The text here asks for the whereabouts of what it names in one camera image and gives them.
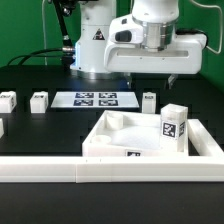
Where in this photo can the white L-shaped obstacle fence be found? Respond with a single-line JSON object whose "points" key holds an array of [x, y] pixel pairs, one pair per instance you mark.
{"points": [[206, 166]]}

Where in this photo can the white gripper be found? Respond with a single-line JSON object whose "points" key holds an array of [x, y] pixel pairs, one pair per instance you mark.
{"points": [[182, 56]]}

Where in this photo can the white square table top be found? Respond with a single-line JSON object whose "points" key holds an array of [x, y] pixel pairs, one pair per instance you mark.
{"points": [[120, 134]]}

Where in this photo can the white marker plate with tags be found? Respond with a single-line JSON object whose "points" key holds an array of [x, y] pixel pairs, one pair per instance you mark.
{"points": [[95, 100]]}

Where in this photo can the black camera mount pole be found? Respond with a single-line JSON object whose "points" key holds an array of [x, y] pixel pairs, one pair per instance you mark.
{"points": [[64, 8]]}

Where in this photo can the white block at left edge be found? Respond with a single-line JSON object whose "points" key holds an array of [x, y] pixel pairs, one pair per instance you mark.
{"points": [[1, 128]]}

